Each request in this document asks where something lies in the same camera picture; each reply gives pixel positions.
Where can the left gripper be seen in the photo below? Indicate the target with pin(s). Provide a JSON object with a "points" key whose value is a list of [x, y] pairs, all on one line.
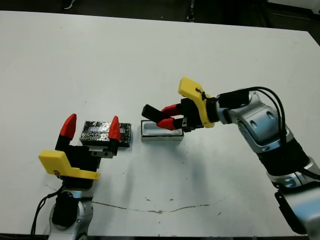
{"points": [[77, 160]]}

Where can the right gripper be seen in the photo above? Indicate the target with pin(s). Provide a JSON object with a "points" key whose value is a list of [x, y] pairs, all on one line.
{"points": [[200, 112]]}

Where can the black camera box lid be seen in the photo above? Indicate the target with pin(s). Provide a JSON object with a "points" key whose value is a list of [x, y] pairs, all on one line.
{"points": [[96, 131]]}

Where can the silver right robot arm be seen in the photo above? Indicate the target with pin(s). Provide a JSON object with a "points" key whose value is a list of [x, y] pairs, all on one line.
{"points": [[260, 120]]}

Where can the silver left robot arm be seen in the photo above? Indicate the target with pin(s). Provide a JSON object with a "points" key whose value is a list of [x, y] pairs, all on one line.
{"points": [[85, 207]]}

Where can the dark metal stand base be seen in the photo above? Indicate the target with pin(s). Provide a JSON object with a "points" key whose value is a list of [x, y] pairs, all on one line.
{"points": [[191, 12]]}

